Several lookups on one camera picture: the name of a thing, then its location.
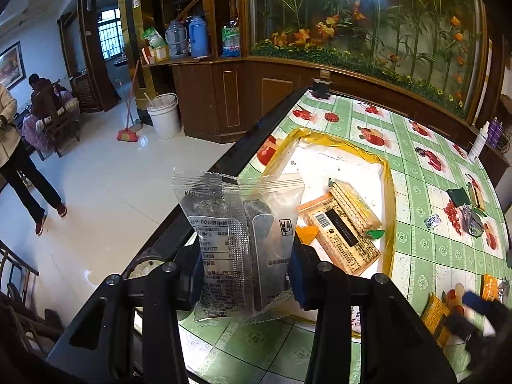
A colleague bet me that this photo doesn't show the wooden armchair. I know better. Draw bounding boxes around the wooden armchair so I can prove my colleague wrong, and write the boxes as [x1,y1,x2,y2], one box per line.
[22,82,83,158]

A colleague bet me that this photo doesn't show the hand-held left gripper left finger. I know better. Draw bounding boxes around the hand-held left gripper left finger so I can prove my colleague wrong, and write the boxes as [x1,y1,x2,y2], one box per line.
[46,248,204,384]

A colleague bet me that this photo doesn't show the framed wall picture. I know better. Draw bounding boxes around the framed wall picture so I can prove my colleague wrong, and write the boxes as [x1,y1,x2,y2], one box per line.
[0,41,25,91]

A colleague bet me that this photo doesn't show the dark glass jar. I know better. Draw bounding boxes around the dark glass jar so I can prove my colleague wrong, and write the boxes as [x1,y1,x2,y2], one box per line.
[311,70,332,100]

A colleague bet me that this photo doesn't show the orange snack packet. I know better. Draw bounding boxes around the orange snack packet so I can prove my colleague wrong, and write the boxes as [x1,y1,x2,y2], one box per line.
[481,274,500,302]

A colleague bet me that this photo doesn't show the dark wooden chair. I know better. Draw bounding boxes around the dark wooden chair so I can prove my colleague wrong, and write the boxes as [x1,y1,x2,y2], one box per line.
[0,240,65,353]

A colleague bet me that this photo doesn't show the orange cardboard box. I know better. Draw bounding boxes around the orange cardboard box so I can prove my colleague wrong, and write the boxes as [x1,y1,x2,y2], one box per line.
[142,45,171,65]

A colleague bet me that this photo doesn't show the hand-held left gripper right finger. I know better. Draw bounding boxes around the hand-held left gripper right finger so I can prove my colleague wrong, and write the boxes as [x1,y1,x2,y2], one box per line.
[288,234,459,384]

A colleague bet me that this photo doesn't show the broom with red head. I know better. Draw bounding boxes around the broom with red head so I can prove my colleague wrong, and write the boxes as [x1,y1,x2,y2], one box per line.
[116,59,141,143]

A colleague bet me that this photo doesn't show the brown wooden cabinet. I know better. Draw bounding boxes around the brown wooden cabinet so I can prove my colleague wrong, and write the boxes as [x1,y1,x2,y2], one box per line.
[140,56,512,177]

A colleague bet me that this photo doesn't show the green and white bag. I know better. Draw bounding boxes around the green and white bag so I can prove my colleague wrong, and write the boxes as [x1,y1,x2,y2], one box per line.
[142,27,168,51]

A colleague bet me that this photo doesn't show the small orange packet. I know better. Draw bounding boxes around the small orange packet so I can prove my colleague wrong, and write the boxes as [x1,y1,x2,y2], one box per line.
[295,225,319,245]

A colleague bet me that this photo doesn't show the white spray bottle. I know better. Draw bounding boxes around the white spray bottle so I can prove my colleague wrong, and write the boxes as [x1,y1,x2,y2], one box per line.
[467,121,489,163]

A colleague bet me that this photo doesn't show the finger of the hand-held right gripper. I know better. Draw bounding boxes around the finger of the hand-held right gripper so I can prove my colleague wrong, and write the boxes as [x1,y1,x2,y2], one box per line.
[462,291,497,316]
[445,314,483,342]

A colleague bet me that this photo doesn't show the fruit print tablecloth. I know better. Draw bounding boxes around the fruit print tablecloth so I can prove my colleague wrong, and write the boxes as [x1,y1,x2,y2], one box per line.
[178,88,512,384]

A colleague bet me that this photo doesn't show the yellow snack packet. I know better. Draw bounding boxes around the yellow snack packet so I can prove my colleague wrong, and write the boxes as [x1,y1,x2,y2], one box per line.
[420,293,452,348]

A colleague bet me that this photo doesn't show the grey thermos flask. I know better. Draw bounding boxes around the grey thermos flask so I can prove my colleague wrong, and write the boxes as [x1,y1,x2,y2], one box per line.
[165,19,188,57]

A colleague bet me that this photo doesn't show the white plastic bucket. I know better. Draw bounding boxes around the white plastic bucket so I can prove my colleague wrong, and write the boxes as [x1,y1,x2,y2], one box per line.
[146,93,181,140]

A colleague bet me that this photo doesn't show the dark green snack packet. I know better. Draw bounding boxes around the dark green snack packet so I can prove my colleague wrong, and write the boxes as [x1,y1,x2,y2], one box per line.
[446,187,472,208]

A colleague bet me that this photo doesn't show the orange cracker packet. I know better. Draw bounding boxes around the orange cracker packet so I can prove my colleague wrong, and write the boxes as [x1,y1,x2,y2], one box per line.
[299,194,381,276]

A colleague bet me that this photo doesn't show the silver snack packet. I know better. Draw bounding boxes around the silver snack packet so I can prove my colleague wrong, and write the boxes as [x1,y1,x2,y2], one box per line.
[460,204,486,237]

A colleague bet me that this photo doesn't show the green ended cracker packet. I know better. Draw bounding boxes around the green ended cracker packet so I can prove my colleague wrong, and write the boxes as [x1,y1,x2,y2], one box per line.
[328,178,385,240]
[465,174,486,213]

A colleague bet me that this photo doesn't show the blue thermos flask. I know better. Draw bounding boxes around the blue thermos flask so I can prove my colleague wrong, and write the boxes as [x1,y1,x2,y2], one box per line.
[187,15,209,57]

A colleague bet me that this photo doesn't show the clear plastic snack packet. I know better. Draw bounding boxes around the clear plastic snack packet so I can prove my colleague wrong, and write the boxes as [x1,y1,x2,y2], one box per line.
[172,166,305,324]

